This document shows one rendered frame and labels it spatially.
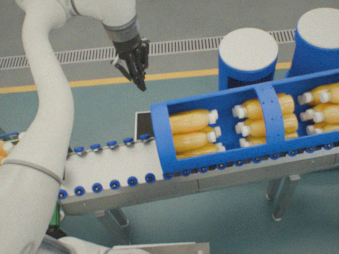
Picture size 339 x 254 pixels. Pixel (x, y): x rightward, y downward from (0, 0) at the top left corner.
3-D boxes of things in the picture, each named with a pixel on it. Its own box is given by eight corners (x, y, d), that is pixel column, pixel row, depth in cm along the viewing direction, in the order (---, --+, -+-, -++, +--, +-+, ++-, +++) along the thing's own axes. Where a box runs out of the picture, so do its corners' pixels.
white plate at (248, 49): (208, 43, 178) (208, 45, 179) (241, 78, 164) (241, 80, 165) (253, 19, 184) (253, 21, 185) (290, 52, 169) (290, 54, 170)
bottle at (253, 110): (293, 116, 140) (244, 125, 140) (287, 104, 145) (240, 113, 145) (295, 103, 135) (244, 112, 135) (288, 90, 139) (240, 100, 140)
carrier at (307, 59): (319, 112, 253) (277, 105, 260) (359, 12, 180) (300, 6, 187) (314, 147, 239) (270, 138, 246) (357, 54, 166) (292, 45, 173)
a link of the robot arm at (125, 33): (144, 12, 89) (148, 30, 94) (120, -3, 93) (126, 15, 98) (115, 33, 86) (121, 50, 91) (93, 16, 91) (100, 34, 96)
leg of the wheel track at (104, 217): (131, 248, 232) (106, 215, 180) (122, 249, 232) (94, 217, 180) (130, 239, 235) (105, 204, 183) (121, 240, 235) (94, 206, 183)
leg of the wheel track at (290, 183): (282, 220, 231) (301, 179, 178) (273, 221, 231) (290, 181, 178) (279, 211, 234) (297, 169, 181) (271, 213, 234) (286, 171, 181)
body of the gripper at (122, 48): (120, 47, 92) (128, 71, 99) (145, 28, 94) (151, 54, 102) (102, 34, 95) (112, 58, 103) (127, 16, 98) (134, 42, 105)
